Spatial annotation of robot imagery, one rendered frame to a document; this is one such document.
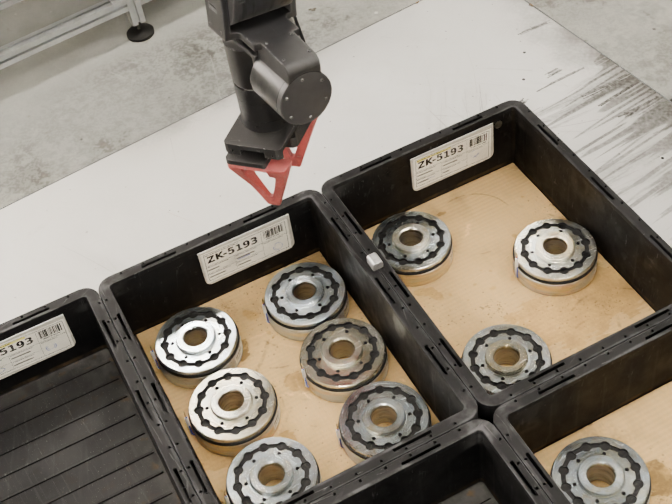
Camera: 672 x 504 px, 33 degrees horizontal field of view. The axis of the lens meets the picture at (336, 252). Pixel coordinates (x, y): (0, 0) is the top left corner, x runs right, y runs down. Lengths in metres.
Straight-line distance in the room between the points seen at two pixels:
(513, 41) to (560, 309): 0.70
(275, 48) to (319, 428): 0.47
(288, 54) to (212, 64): 2.12
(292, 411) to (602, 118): 0.77
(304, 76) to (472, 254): 0.48
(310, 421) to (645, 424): 0.38
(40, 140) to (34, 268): 1.36
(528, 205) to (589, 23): 1.71
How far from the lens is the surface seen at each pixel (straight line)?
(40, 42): 3.22
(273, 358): 1.38
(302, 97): 1.07
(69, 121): 3.13
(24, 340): 1.39
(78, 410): 1.41
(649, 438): 1.31
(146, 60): 3.25
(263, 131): 1.17
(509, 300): 1.41
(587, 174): 1.42
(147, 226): 1.76
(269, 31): 1.09
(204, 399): 1.33
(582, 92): 1.89
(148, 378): 1.27
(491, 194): 1.53
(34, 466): 1.38
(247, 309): 1.44
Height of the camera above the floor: 1.92
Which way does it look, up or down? 48 degrees down
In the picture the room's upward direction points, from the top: 10 degrees counter-clockwise
